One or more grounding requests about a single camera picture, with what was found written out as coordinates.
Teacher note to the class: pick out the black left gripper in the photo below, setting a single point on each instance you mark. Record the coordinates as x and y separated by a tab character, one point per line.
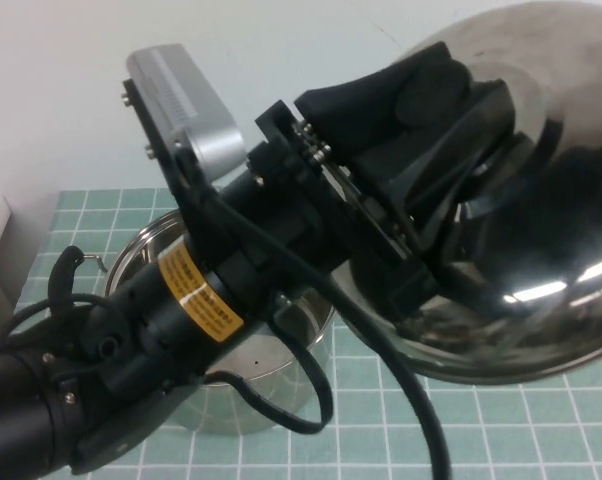
281	220

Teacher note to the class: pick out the steel pot lid black knob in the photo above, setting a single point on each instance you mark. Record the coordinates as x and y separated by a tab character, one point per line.
556	200

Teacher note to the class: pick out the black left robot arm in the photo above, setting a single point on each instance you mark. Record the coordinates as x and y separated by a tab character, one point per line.
21	400

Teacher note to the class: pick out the green tile pattern tablecloth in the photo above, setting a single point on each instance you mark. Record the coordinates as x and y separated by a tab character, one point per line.
481	430

